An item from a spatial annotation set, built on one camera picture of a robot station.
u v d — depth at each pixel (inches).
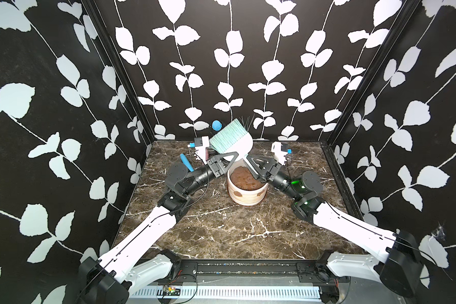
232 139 23.7
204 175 22.0
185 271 29.1
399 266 15.2
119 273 15.2
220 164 22.3
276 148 23.7
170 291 27.9
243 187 34.1
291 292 27.6
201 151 22.9
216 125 36.6
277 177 22.3
